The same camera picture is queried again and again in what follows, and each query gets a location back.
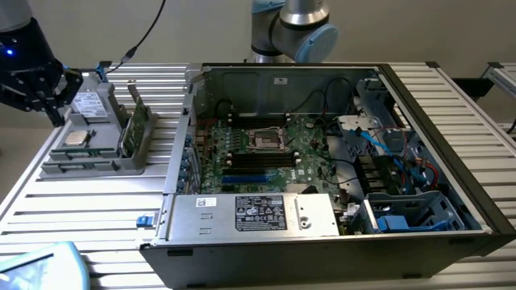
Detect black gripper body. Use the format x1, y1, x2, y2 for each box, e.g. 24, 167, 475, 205
0, 17, 68, 112

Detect green RAM stick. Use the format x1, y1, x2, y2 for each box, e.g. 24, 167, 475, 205
59, 163, 114, 170
64, 149, 116, 158

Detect black RAM slot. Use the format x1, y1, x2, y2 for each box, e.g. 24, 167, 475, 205
228, 120, 291, 125
228, 123, 291, 129
228, 117, 291, 122
227, 159, 302, 166
228, 114, 290, 119
228, 155, 302, 161
228, 152, 300, 158
226, 163, 303, 170

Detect blue table clamp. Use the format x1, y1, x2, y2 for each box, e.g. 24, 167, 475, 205
95, 61, 114, 83

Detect silver hard disk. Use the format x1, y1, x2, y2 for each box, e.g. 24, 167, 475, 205
71, 90, 111, 119

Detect silver CPU chip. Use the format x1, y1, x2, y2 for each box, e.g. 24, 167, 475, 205
64, 130, 98, 146

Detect green graphics card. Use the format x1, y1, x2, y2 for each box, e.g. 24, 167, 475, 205
118, 79, 150, 158

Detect grey parts rack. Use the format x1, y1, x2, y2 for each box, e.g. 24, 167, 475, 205
40, 83, 159, 178

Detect blue case latch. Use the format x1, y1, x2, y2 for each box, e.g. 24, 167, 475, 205
136, 213, 156, 228

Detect black expansion slot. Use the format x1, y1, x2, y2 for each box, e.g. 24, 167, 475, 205
222, 168, 268, 176

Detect light blue teach pendant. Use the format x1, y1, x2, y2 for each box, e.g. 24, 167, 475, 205
0, 240, 91, 290

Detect blue expansion slot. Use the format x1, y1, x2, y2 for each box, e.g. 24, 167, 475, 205
222, 175, 271, 185

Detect metal CPU socket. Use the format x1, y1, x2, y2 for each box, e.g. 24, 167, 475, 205
240, 126, 292, 152

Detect silver power supply unit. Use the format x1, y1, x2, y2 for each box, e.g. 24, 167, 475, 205
164, 193, 340, 240

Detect green motherboard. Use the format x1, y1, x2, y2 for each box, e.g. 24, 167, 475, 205
194, 115, 358, 209

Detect silver chipset heat sink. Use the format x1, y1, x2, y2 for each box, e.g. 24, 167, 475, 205
287, 184, 320, 195

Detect metal disk bay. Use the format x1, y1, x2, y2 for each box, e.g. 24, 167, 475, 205
336, 77, 415, 158

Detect open black PC case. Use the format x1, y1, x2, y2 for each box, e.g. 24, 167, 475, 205
139, 62, 516, 290

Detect grey-blue drive cage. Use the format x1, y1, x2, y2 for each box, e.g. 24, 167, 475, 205
362, 190, 471, 236

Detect metal slat side table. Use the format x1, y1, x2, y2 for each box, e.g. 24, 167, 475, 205
483, 62, 516, 135

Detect black USB cable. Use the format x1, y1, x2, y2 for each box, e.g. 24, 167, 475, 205
120, 0, 168, 65

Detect short black looped wire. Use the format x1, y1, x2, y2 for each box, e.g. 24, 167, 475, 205
215, 99, 236, 119

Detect long black wire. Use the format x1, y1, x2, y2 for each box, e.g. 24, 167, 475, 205
294, 76, 356, 118

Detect blue flat wire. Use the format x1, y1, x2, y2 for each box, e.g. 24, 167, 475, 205
354, 127, 431, 196

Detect red wire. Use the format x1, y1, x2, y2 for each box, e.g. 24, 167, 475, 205
418, 156, 442, 185

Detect black table connector bracket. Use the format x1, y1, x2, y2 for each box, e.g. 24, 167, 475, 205
450, 77, 492, 98

